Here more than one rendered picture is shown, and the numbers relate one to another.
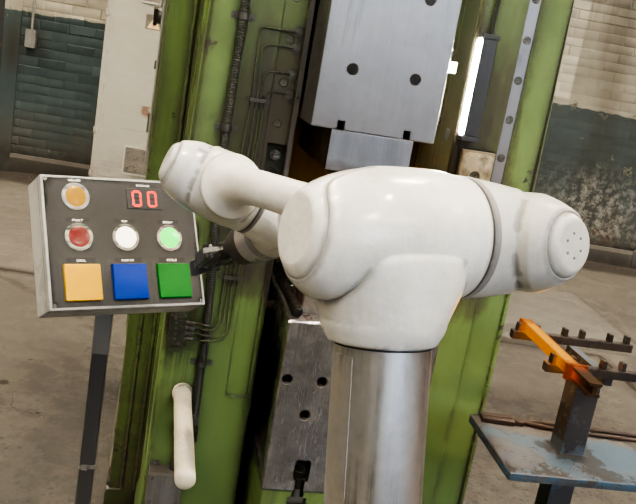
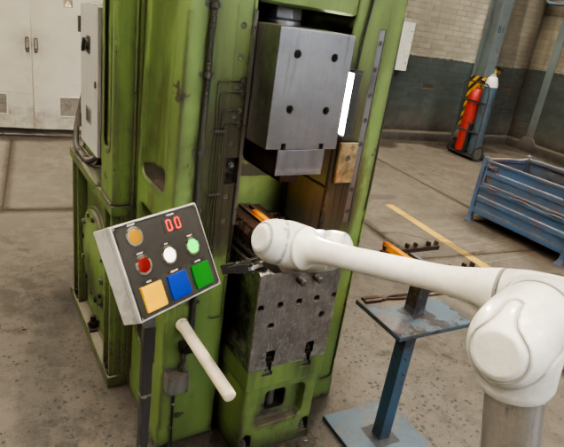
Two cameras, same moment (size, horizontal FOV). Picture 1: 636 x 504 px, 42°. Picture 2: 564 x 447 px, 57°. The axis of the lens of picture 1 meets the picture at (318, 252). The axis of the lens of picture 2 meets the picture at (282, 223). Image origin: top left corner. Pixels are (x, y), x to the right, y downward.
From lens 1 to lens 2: 0.72 m
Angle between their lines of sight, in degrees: 22
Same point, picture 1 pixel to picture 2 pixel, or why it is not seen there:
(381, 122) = (306, 140)
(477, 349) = not seen: hidden behind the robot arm
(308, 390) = (272, 311)
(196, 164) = (285, 240)
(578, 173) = not seen: hidden behind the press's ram
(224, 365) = (207, 301)
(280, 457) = (258, 353)
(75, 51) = not seen: outside the picture
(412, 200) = (557, 325)
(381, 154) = (307, 160)
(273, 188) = (355, 259)
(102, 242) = (157, 263)
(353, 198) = (537, 336)
